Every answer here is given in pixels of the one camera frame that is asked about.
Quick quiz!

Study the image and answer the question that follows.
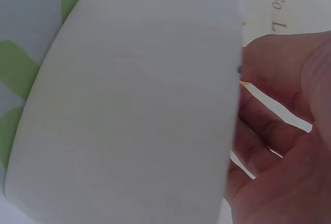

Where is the person's right hand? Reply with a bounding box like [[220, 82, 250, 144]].
[[224, 30, 331, 224]]

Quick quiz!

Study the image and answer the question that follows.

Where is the white bowl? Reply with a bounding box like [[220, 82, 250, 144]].
[[4, 0, 244, 224]]

